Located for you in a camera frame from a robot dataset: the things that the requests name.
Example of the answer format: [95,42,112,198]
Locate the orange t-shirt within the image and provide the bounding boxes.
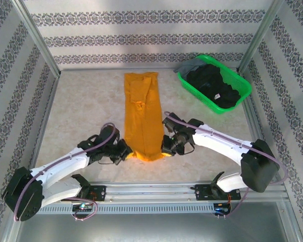
[123,72,172,163]

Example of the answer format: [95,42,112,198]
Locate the black t-shirt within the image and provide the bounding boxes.
[186,64,242,109]

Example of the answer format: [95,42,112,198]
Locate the grey t-shirt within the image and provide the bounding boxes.
[173,59,205,75]

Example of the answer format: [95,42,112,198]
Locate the grey metal front panel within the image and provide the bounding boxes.
[14,213,297,242]

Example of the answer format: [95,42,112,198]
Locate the green plastic basket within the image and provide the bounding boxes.
[177,54,253,115]

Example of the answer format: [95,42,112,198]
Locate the thin black right camera cable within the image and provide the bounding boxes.
[183,142,196,155]

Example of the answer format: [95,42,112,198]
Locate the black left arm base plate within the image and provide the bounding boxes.
[60,185,107,202]

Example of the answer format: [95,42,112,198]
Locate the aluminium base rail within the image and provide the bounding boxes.
[15,180,286,203]

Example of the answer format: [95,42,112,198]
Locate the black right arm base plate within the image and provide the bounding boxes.
[195,184,242,202]

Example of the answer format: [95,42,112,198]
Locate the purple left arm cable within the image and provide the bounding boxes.
[14,123,117,222]

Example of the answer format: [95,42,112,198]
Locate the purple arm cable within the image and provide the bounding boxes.
[14,123,117,222]
[164,111,289,219]

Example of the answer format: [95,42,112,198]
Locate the slotted grey cable duct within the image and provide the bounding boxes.
[37,203,215,214]

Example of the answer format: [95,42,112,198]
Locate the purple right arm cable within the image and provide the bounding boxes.
[164,111,289,219]

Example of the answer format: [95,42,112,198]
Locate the aluminium frame post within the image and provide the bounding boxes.
[237,0,285,74]
[13,0,62,79]

